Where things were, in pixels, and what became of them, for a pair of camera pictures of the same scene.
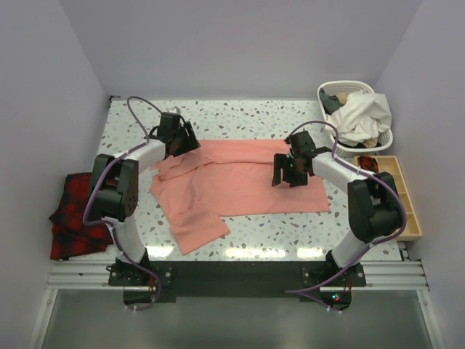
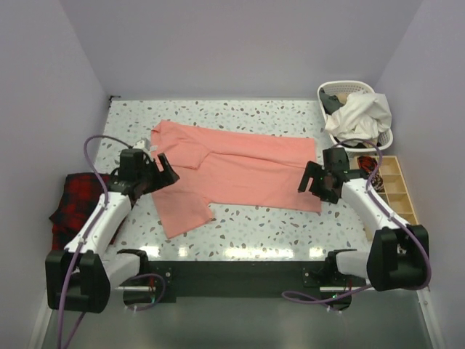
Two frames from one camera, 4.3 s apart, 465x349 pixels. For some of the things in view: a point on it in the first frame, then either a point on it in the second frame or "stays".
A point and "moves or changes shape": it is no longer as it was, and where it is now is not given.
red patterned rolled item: (369, 163) stays
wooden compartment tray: (391, 165) stays
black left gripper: (191, 143) → (163, 178)
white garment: (363, 116) stays
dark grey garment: (330, 103) stays
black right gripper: (280, 161) → (313, 170)
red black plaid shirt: (70, 238) stays
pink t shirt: (222, 177) moves or changes shape
